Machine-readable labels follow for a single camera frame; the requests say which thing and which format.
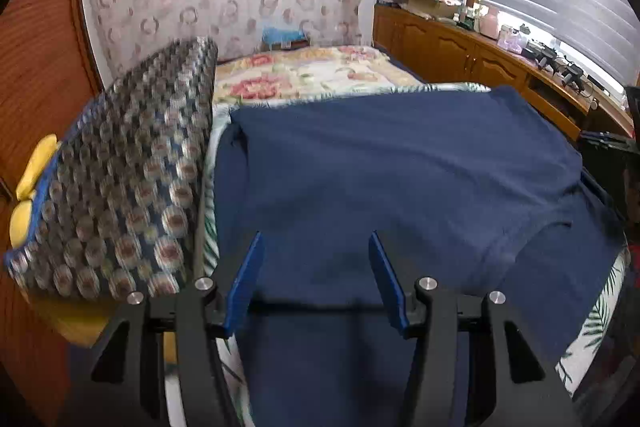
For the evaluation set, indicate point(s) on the pink bottle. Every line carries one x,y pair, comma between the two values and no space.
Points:
489,24

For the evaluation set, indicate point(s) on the yellow plush toy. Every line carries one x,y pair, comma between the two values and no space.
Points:
32,172

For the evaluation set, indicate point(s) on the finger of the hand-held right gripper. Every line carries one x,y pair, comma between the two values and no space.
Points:
602,140
597,193

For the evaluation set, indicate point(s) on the palm-leaf bed sheet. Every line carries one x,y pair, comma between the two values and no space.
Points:
212,252

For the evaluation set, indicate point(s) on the black device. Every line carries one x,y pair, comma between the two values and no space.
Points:
547,57
576,76

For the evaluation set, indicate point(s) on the blue cloth bundle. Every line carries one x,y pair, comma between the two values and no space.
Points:
285,36

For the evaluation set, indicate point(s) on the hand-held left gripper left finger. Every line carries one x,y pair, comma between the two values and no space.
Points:
245,287

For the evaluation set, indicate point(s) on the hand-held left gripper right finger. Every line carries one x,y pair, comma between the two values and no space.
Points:
390,287

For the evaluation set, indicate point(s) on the circle-patterned pillow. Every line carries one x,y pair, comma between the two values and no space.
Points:
125,167

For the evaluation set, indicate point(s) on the wooden sideboard cabinet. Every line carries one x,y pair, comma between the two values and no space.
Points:
450,49

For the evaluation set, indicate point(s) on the floral blanket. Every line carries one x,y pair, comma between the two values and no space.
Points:
300,74

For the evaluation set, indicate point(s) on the navy printed t-shirt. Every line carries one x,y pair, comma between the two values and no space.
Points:
390,167

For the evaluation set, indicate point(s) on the wooden louvered wardrobe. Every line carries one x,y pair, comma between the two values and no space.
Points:
35,82

